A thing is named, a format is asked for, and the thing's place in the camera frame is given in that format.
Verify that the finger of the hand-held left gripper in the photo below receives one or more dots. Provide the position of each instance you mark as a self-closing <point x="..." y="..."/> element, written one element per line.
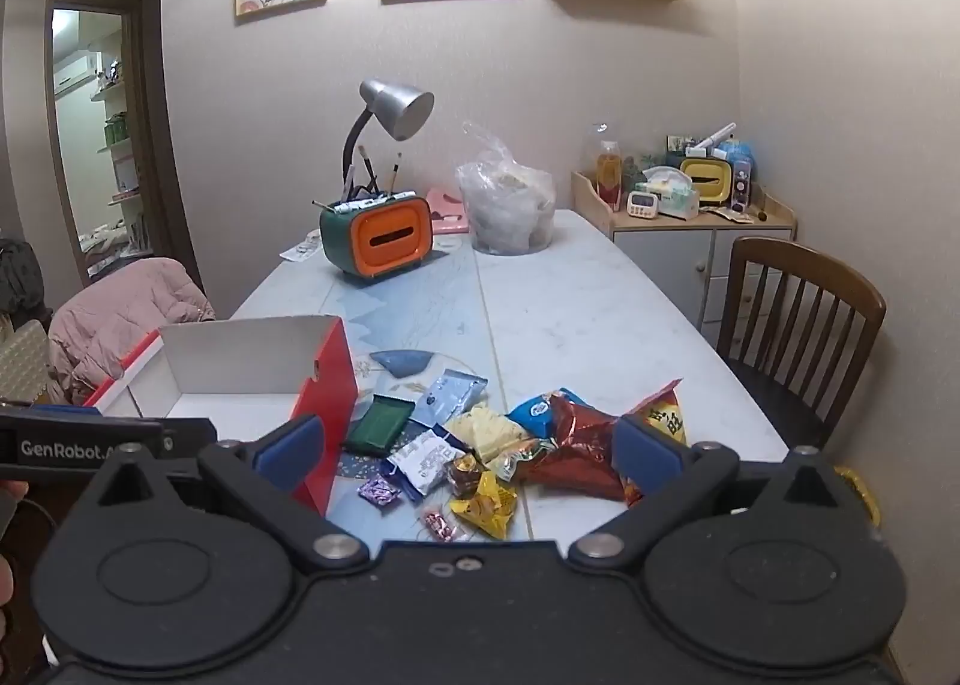
<point x="189" y="437"/>

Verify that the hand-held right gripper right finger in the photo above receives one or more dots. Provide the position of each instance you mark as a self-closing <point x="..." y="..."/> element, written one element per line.
<point x="643" y="449"/>

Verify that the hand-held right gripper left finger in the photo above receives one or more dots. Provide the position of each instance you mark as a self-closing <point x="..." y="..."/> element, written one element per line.
<point x="289" y="443"/>

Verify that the red yellow snack packet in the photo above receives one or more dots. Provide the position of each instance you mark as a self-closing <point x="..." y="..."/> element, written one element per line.
<point x="664" y="411"/>

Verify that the shiny red cookie packet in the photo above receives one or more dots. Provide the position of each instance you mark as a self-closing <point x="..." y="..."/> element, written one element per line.
<point x="574" y="441"/>

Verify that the red and white cardboard box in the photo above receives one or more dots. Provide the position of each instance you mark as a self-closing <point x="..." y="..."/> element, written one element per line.
<point x="247" y="355"/>

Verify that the purple candy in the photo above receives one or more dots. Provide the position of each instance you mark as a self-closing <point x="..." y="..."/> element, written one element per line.
<point x="379" y="490"/>

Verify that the pale yellow snack packet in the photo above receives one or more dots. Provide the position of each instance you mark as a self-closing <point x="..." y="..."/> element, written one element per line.
<point x="484" y="430"/>

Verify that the pink candy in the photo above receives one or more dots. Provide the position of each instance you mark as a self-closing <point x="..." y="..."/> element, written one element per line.
<point x="440" y="526"/>

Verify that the person's left hand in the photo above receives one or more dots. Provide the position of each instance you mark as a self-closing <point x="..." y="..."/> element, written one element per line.
<point x="6" y="584"/>

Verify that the green snack packet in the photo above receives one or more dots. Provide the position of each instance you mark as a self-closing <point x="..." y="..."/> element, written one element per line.
<point x="381" y="424"/>

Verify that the beige knitted sofa cover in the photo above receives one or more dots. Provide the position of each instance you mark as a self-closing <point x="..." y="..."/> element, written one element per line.
<point x="22" y="362"/>

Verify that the blue cookie packet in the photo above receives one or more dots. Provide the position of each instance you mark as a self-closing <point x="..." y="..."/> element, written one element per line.
<point x="531" y="415"/>

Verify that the pink padded jacket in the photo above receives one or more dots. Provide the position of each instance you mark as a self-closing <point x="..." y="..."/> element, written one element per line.
<point x="127" y="317"/>

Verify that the white blue snack packet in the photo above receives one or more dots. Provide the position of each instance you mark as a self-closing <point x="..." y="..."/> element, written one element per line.
<point x="426" y="464"/>

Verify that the small yellow snack packet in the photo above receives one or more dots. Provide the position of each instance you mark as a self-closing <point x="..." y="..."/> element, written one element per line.
<point x="487" y="505"/>

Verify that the light blue sachet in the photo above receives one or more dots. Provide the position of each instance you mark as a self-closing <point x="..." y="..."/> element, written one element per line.
<point x="450" y="396"/>

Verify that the dark clothes pile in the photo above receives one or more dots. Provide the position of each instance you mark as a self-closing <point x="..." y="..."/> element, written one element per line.
<point x="19" y="276"/>

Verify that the brown wrapped candy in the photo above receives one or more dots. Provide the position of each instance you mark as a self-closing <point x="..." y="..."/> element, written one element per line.
<point x="465" y="473"/>

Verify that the white wooden cabinet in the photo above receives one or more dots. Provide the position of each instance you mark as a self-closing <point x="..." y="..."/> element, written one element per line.
<point x="667" y="265"/>

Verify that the wooden chair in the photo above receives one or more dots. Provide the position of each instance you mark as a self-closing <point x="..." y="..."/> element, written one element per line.
<point x="806" y="355"/>

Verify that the white sticker sheet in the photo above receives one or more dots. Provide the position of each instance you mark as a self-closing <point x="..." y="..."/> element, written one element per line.
<point x="300" y="250"/>

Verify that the yellow object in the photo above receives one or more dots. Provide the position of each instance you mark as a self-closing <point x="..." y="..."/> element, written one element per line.
<point x="861" y="494"/>

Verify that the green orange desk organizer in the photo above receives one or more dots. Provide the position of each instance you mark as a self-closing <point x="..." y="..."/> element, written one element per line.
<point x="382" y="238"/>

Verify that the white kitchen timer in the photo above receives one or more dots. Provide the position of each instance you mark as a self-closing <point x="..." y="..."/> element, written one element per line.
<point x="643" y="202"/>

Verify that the green white tissue pack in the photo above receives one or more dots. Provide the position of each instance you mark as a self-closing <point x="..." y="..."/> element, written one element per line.
<point x="671" y="193"/>

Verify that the yellow green tissue box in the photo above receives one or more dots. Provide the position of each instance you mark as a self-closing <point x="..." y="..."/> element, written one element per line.
<point x="705" y="182"/>

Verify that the orange drink bottle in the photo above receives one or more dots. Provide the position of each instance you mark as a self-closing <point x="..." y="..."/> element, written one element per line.
<point x="608" y="171"/>

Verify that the clear plastic bag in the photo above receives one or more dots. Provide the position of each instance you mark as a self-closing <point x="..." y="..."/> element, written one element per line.
<point x="506" y="205"/>

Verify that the purple white small device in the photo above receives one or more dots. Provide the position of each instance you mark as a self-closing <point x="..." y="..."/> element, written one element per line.
<point x="742" y="186"/>

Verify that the pink box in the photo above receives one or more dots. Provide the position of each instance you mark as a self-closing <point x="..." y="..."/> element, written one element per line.
<point x="448" y="212"/>

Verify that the blue packet stack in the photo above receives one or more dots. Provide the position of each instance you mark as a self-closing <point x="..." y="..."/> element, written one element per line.
<point x="739" y="152"/>

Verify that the white tube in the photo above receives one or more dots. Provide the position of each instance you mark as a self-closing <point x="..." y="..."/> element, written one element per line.
<point x="712" y="137"/>

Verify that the silver desk lamp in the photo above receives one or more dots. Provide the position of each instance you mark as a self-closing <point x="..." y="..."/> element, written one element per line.
<point x="397" y="103"/>

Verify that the brown door frame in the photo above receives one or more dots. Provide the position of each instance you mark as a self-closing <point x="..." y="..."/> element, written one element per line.
<point x="146" y="130"/>

